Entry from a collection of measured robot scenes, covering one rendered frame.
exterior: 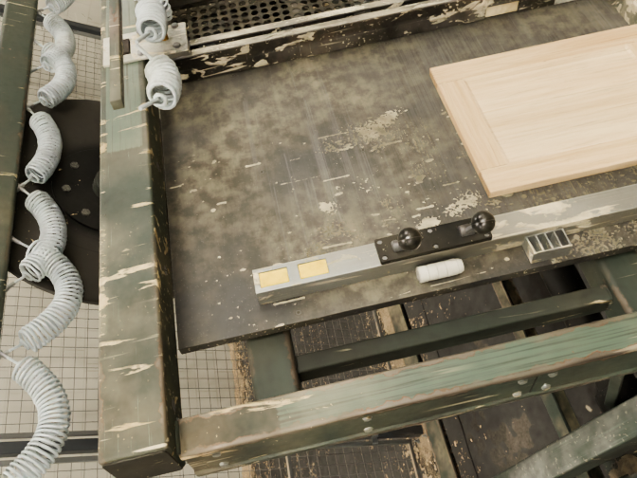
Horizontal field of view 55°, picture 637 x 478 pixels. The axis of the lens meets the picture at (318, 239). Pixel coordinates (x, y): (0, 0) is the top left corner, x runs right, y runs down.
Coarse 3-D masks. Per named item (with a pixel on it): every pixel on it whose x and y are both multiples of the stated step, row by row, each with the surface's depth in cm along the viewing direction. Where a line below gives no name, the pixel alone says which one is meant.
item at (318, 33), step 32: (160, 0) 130; (384, 0) 145; (416, 0) 145; (448, 0) 142; (480, 0) 144; (512, 0) 146; (544, 0) 147; (256, 32) 143; (288, 32) 141; (320, 32) 142; (352, 32) 144; (384, 32) 145; (416, 32) 147; (192, 64) 142; (224, 64) 143; (256, 64) 145
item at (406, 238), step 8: (400, 232) 96; (408, 232) 95; (416, 232) 95; (400, 240) 96; (408, 240) 95; (416, 240) 95; (392, 248) 107; (400, 248) 106; (408, 248) 96; (416, 248) 96
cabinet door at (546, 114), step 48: (528, 48) 138; (576, 48) 137; (624, 48) 136; (480, 96) 131; (528, 96) 130; (576, 96) 129; (624, 96) 127; (480, 144) 123; (528, 144) 122; (576, 144) 121; (624, 144) 119
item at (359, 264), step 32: (608, 192) 111; (512, 224) 109; (544, 224) 108; (576, 224) 109; (608, 224) 111; (320, 256) 108; (352, 256) 108; (448, 256) 108; (256, 288) 106; (288, 288) 106; (320, 288) 108
